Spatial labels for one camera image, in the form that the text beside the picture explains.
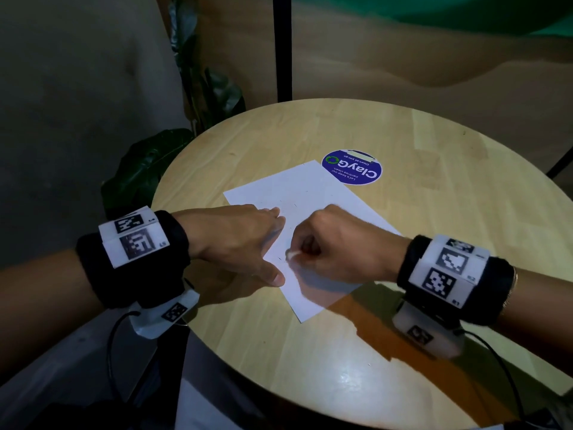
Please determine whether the person's left hand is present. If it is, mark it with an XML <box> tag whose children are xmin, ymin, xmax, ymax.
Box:
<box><xmin>172</xmin><ymin>204</ymin><xmax>287</xmax><ymax>288</ymax></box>

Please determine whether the person's right hand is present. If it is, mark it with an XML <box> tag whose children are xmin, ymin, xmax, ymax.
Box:
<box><xmin>285</xmin><ymin>204</ymin><xmax>412</xmax><ymax>285</ymax></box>

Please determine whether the white paper sheet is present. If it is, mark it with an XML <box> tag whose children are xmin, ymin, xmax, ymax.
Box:
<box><xmin>223</xmin><ymin>159</ymin><xmax>402</xmax><ymax>324</ymax></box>

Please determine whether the person's left forearm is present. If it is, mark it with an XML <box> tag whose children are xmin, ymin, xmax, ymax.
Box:
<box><xmin>0</xmin><ymin>250</ymin><xmax>104</xmax><ymax>377</ymax></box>

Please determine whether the person's right forearm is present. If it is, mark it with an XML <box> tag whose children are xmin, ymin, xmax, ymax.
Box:
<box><xmin>497</xmin><ymin>266</ymin><xmax>573</xmax><ymax>354</ymax></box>

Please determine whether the round wooden table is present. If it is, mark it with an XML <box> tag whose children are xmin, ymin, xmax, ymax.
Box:
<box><xmin>151</xmin><ymin>98</ymin><xmax>573</xmax><ymax>430</ymax></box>

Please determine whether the round blue sticker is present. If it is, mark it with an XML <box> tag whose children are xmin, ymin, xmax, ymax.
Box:
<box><xmin>321</xmin><ymin>149</ymin><xmax>384</xmax><ymax>186</ymax></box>

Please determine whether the black left wristband with markers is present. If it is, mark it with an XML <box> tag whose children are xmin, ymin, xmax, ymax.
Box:
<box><xmin>75</xmin><ymin>205</ymin><xmax>191</xmax><ymax>309</ymax></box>

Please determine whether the black wristband with markers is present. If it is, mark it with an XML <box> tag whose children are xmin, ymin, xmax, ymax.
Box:
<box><xmin>75</xmin><ymin>205</ymin><xmax>191</xmax><ymax>309</ymax></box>
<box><xmin>396</xmin><ymin>235</ymin><xmax>516</xmax><ymax>327</ymax></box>

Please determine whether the dark green leafy plant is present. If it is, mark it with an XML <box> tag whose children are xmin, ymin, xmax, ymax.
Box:
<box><xmin>100</xmin><ymin>0</ymin><xmax>247</xmax><ymax>220</ymax></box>

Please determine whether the black right wristband with markers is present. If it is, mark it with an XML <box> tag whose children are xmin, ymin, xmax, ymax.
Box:
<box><xmin>396</xmin><ymin>235</ymin><xmax>516</xmax><ymax>327</ymax></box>

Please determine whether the wooden panel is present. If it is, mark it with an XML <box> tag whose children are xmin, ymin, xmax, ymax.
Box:
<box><xmin>156</xmin><ymin>0</ymin><xmax>573</xmax><ymax>175</ymax></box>

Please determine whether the black vertical pole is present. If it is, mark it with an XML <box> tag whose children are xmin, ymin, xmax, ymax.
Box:
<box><xmin>273</xmin><ymin>0</ymin><xmax>294</xmax><ymax>103</ymax></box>

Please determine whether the black slanted metal bar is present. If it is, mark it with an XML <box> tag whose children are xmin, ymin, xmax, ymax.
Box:
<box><xmin>546</xmin><ymin>145</ymin><xmax>573</xmax><ymax>180</ymax></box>

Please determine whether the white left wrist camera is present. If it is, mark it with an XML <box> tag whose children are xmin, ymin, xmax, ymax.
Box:
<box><xmin>130</xmin><ymin>288</ymin><xmax>201</xmax><ymax>340</ymax></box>

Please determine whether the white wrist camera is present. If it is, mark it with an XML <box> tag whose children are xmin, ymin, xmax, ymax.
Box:
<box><xmin>130</xmin><ymin>288</ymin><xmax>201</xmax><ymax>340</ymax></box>
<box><xmin>393</xmin><ymin>299</ymin><xmax>466</xmax><ymax>360</ymax></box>

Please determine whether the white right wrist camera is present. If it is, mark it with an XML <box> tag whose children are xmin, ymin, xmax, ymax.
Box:
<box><xmin>393</xmin><ymin>299</ymin><xmax>466</xmax><ymax>360</ymax></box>

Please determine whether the thin gold bracelet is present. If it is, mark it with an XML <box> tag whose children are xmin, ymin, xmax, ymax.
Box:
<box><xmin>501</xmin><ymin>266</ymin><xmax>519</xmax><ymax>309</ymax></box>

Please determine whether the black left camera cable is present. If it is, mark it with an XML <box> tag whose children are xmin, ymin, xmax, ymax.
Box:
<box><xmin>106</xmin><ymin>311</ymin><xmax>142</xmax><ymax>404</ymax></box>

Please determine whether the black camera cable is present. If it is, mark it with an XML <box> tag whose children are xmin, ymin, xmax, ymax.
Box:
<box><xmin>454</xmin><ymin>328</ymin><xmax>527</xmax><ymax>426</ymax></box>
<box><xmin>106</xmin><ymin>311</ymin><xmax>142</xmax><ymax>404</ymax></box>

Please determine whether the black right camera cable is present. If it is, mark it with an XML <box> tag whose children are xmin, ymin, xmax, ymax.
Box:
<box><xmin>454</xmin><ymin>328</ymin><xmax>527</xmax><ymax>426</ymax></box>

